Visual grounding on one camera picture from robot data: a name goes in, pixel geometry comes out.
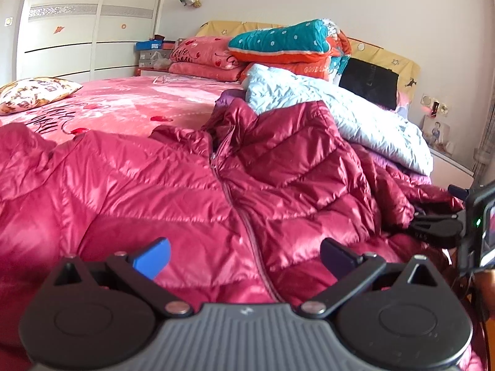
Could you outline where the black cushion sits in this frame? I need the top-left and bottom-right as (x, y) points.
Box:
(339, 58), (398, 111)

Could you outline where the wall socket panel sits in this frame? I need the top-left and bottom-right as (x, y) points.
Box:
(420, 94), (449, 118)

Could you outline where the white wardrobe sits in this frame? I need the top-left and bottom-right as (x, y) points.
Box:
(15, 0), (159, 83)

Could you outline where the grey striped curtain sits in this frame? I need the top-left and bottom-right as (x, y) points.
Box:
(473, 96), (494, 184)

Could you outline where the pink floral bed cover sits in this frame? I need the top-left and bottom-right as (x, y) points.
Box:
(1, 73), (241, 144)

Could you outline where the yellow headboard cover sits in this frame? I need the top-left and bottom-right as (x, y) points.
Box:
(196, 20), (420, 103)

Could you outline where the pink heart folded blanket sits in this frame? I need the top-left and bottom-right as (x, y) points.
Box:
(168, 36), (247, 82)

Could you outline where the teal and orange folded quilt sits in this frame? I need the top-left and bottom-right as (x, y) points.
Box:
(228, 19), (352, 83)

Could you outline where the framed child photo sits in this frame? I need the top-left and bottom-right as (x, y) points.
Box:
(422, 116), (450, 151)

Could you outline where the light blue folded quilt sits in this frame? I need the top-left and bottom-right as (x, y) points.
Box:
(242, 64), (433, 176)

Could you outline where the floral patterned pillow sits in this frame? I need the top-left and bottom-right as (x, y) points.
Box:
(1, 77), (83, 116)

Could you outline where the crimson puffer down jacket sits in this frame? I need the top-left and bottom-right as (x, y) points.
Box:
(1, 100), (462, 370)

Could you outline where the pink white nightstand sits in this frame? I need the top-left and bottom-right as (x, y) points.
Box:
(429, 148), (473, 189)

